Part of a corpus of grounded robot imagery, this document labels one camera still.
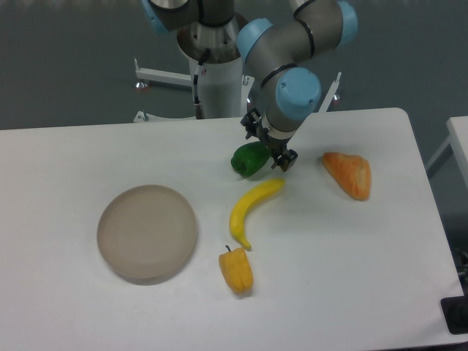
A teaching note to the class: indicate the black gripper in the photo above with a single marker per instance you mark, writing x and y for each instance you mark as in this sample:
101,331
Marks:
275,140

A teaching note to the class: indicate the green bell pepper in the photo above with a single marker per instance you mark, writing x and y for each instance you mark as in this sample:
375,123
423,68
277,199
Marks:
250,158

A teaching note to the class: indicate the yellow bell pepper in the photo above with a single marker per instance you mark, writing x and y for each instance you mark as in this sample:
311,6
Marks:
236,270

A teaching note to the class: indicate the yellow banana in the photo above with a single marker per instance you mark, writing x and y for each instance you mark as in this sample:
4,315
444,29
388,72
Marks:
248,202

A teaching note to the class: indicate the orange croissant bread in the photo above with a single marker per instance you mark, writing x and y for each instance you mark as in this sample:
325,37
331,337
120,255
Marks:
351,172

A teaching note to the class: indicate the beige round plate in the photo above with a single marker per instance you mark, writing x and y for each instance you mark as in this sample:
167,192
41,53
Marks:
147,234

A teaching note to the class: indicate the white side table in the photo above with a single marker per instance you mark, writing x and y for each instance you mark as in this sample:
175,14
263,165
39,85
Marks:
454,144

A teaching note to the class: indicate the black box at edge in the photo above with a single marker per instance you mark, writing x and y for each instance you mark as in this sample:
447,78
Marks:
455,314

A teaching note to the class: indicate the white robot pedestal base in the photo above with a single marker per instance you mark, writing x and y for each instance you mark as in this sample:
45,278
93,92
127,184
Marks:
215,80

